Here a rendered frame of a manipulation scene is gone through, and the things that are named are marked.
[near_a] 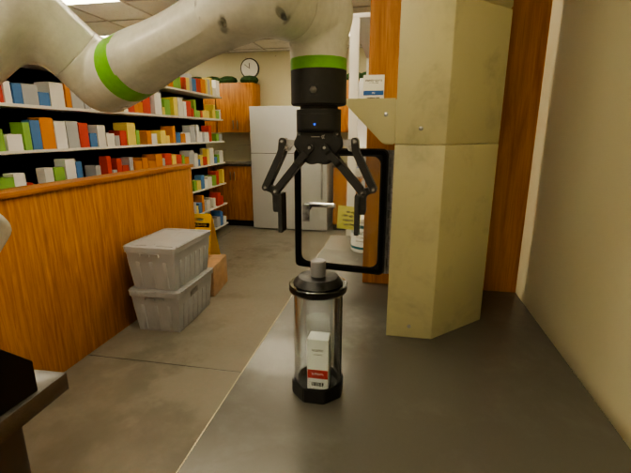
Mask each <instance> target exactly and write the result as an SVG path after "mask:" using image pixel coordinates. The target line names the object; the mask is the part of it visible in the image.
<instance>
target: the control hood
mask: <svg viewBox="0 0 631 473"><path fill-rule="evenodd" d="M396 103H397V99H395V98H390V99H346V106H347V107H348V108H349V109H350V110H351V111H352V112H353V113H354V114H355V115H356V116H357V117H358V118H359V119H360V121H361V122H362V123H363V124H364V125H365V126H366V127H367V128H368V129H369V130H370V131H372V132H373V134H374V135H375V136H376V137H377V138H378V139H379V141H380V142H381V143H383V144H384V145H393V144H395V123H396Z"/></svg>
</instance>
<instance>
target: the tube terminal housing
mask: <svg viewBox="0 0 631 473"><path fill-rule="evenodd" d="M512 16H513V9H512V8H507V7H503V6H500V5H496V4H493V3H489V2H486V1H483V0H402V2H401V23H400V42H399V63H398V83H397V103H396V123H395V146H394V164H393V184H392V224H391V244H390V264H389V284H388V305H387V325H386V335H391V336H401V337H411V338H422V339H433V338H435V337H438V336H439V335H442V334H444V333H447V332H449V331H452V330H454V329H457V328H461V327H463V326H465V325H467V324H470V323H472V322H475V321H477V320H480V314H481V306H482V297H483V288H484V279H485V262H486V254H487V245H488V236H489V227H490V219H491V209H492V201H493V192H494V183H495V174H496V166H497V156H498V148H499V138H500V122H501V113H502V104H503V95H504V86H505V77H506V69H507V60H508V52H509V42H510V34H511V25H512Z"/></svg>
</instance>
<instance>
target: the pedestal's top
mask: <svg viewBox="0 0 631 473"><path fill-rule="evenodd" d="M34 372H35V377H36V381H37V387H38V391H36V392H35V393H33V394H32V395H30V396H29V397H27V398H26V399H24V400H23V401H22V402H20V403H19V404H17V405H15V406H14V407H12V408H11V409H10V410H9V411H8V412H6V413H5V414H3V415H2V416H0V445H1V444H2V443H3V442H4V441H6V440H7V439H8V438H9V437H10V436H12V435H13V434H14V433H16V432H17V431H18V430H19V429H20V428H22V427H23V426H24V425H25V424H26V423H27V422H28V421H30V420H31V419H32V418H34V417H35V416H36V415H37V414H38V413H39V412H41V411H42V410H43V409H44V408H45V407H47V406H48V405H49V404H51V403H52V402H53V401H54V400H55V399H57V398H58V397H59V396H60V395H62V394H63V393H64V392H65V391H66V390H68V389H69V383H68V378H67V373H62V372H53V371H43V370H34Z"/></svg>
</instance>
